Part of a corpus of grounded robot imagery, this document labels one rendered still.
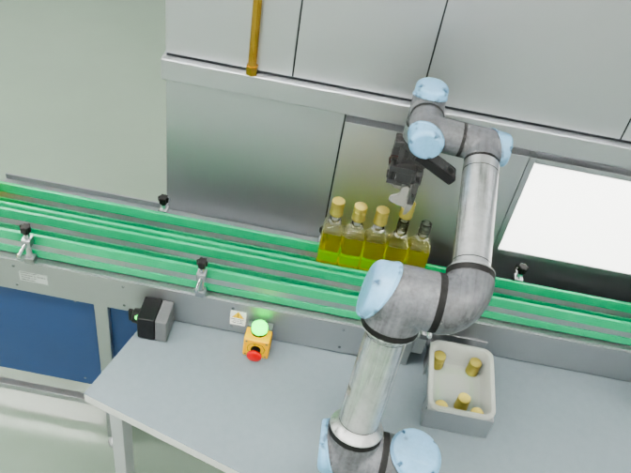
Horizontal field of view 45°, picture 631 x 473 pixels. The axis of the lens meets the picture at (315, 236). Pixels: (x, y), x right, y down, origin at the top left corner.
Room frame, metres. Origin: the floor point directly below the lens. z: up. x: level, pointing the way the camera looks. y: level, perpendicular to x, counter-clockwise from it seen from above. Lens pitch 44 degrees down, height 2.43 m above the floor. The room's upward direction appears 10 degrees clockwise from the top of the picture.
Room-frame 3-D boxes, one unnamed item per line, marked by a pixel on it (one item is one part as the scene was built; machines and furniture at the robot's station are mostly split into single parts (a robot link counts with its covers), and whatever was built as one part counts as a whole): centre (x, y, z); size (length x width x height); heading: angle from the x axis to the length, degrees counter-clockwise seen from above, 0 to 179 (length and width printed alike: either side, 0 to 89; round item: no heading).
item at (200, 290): (1.30, 0.27, 0.94); 0.07 x 0.04 x 0.13; 179
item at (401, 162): (1.46, -0.19, 1.33); 0.09 x 0.08 x 0.12; 89
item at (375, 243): (1.46, -0.16, 0.99); 0.06 x 0.06 x 0.21; 0
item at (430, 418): (1.26, -0.44, 0.79); 0.27 x 0.17 x 0.08; 179
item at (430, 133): (1.36, -0.21, 1.49); 0.11 x 0.11 x 0.08; 89
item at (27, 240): (1.30, 0.73, 0.94); 0.07 x 0.04 x 0.13; 179
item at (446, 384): (1.24, -0.44, 0.80); 0.22 x 0.17 x 0.09; 179
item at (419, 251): (1.46, -0.27, 0.99); 0.06 x 0.06 x 0.21; 89
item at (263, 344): (1.27, 0.10, 0.79); 0.07 x 0.07 x 0.07; 89
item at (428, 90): (1.46, -0.19, 1.49); 0.09 x 0.08 x 0.11; 179
